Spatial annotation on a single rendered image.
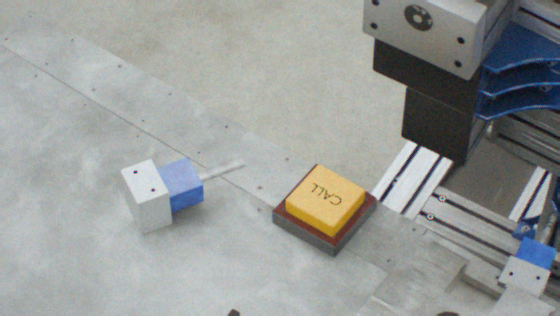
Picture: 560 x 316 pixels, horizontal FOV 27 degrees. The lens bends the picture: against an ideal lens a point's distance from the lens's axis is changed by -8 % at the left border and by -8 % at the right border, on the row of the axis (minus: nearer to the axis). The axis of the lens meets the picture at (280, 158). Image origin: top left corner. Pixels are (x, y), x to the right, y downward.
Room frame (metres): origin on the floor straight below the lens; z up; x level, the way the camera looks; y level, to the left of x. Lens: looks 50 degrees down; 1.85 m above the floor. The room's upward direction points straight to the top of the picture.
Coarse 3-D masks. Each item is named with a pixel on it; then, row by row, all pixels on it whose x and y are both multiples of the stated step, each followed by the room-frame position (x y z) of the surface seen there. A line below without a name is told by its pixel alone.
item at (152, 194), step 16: (240, 160) 0.84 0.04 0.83; (128, 176) 0.80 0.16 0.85; (144, 176) 0.80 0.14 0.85; (160, 176) 0.81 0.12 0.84; (176, 176) 0.81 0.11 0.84; (192, 176) 0.81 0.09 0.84; (208, 176) 0.82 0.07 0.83; (128, 192) 0.79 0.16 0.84; (144, 192) 0.78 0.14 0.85; (160, 192) 0.78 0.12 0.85; (176, 192) 0.79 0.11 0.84; (192, 192) 0.80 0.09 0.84; (144, 208) 0.77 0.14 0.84; (160, 208) 0.78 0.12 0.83; (176, 208) 0.79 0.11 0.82; (144, 224) 0.77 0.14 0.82; (160, 224) 0.77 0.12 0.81
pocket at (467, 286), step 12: (468, 264) 0.67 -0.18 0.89; (456, 276) 0.65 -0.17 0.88; (468, 276) 0.66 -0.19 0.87; (480, 276) 0.66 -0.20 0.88; (456, 288) 0.65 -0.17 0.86; (468, 288) 0.65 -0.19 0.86; (480, 288) 0.65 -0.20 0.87; (492, 288) 0.64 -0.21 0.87; (504, 288) 0.64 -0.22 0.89; (468, 300) 0.64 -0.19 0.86; (480, 300) 0.64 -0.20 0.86; (492, 300) 0.64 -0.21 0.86
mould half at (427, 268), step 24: (432, 240) 0.69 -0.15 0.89; (408, 264) 0.67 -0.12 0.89; (432, 264) 0.67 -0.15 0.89; (456, 264) 0.66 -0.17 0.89; (384, 288) 0.64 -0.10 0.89; (408, 288) 0.64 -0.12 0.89; (432, 288) 0.64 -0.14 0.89; (360, 312) 0.61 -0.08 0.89; (384, 312) 0.61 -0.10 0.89; (408, 312) 0.61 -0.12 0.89; (432, 312) 0.61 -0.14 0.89; (456, 312) 0.61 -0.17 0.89; (480, 312) 0.61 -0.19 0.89; (504, 312) 0.60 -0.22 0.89; (528, 312) 0.60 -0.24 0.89; (552, 312) 0.60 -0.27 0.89
